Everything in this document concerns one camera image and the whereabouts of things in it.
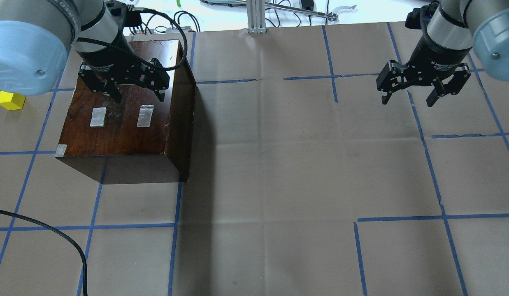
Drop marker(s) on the yellow block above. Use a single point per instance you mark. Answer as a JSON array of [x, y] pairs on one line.
[[12, 101]]

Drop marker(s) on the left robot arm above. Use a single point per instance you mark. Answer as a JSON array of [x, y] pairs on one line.
[[35, 36]]

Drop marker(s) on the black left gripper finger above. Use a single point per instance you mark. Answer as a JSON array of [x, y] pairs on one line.
[[160, 93], [114, 93]]

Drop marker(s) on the dark wooden drawer box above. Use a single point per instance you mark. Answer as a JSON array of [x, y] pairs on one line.
[[138, 140]]

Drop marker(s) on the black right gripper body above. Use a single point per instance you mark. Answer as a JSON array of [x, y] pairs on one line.
[[436, 57]]

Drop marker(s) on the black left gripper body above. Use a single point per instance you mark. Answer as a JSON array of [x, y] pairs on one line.
[[113, 65]]

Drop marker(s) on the aluminium frame post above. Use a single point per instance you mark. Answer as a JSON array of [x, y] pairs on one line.
[[256, 16]]

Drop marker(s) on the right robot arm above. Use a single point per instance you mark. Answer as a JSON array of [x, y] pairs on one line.
[[450, 29]]

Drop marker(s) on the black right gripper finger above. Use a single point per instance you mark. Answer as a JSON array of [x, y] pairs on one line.
[[432, 98], [386, 97]]

